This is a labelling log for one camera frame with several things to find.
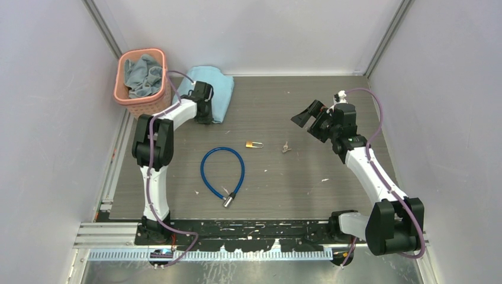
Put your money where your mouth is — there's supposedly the blue cable bike lock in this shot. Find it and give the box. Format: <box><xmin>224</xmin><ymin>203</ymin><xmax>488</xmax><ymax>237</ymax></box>
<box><xmin>199</xmin><ymin>147</ymin><xmax>246</xmax><ymax>209</ymax></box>

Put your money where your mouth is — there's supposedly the grey-blue cloth in basket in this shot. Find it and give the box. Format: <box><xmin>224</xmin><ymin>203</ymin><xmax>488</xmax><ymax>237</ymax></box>
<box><xmin>124</xmin><ymin>54</ymin><xmax>163</xmax><ymax>99</ymax></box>

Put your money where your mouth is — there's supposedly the white slotted cable duct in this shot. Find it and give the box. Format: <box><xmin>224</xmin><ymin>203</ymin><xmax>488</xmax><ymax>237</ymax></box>
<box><xmin>88</xmin><ymin>248</ymin><xmax>333</xmax><ymax>262</ymax></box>

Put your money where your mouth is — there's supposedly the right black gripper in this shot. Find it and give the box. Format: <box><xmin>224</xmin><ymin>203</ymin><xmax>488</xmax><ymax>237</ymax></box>
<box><xmin>291</xmin><ymin>100</ymin><xmax>339</xmax><ymax>143</ymax></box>

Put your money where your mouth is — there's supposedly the small silver key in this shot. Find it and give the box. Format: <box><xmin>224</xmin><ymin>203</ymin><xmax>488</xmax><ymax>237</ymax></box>
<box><xmin>282</xmin><ymin>141</ymin><xmax>292</xmax><ymax>153</ymax></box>

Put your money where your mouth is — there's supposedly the small brass padlock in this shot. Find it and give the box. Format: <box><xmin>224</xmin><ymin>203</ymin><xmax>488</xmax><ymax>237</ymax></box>
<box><xmin>245</xmin><ymin>141</ymin><xmax>263</xmax><ymax>149</ymax></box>

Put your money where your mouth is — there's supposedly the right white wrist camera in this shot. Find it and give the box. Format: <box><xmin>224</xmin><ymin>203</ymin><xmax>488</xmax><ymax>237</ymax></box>
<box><xmin>333</xmin><ymin>90</ymin><xmax>347</xmax><ymax>105</ymax></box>

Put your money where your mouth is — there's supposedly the pink plastic laundry basket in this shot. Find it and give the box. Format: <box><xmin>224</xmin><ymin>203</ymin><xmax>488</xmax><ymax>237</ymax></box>
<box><xmin>113</xmin><ymin>48</ymin><xmax>172</xmax><ymax>118</ymax></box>

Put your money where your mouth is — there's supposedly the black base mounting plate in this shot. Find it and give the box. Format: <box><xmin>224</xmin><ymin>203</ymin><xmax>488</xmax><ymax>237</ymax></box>
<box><xmin>134</xmin><ymin>219</ymin><xmax>352</xmax><ymax>253</ymax></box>

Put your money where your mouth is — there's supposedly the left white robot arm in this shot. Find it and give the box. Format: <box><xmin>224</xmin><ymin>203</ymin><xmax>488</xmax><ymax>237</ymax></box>
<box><xmin>131</xmin><ymin>81</ymin><xmax>214</xmax><ymax>245</ymax></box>

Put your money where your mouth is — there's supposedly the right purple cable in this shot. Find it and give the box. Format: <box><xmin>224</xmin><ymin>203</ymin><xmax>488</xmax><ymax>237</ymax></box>
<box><xmin>339</xmin><ymin>88</ymin><xmax>426</xmax><ymax>268</ymax></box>

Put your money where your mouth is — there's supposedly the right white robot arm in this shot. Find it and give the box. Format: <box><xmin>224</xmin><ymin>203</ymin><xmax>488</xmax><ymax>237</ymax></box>
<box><xmin>291</xmin><ymin>100</ymin><xmax>425</xmax><ymax>258</ymax></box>

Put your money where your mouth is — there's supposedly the folded light blue towel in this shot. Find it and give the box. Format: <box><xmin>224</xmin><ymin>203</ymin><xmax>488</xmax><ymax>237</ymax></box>
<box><xmin>186</xmin><ymin>66</ymin><xmax>234</xmax><ymax>124</ymax></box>

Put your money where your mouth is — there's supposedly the aluminium frame rail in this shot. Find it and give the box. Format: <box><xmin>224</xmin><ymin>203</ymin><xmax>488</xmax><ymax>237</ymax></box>
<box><xmin>73</xmin><ymin>222</ymin><xmax>137</xmax><ymax>249</ymax></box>

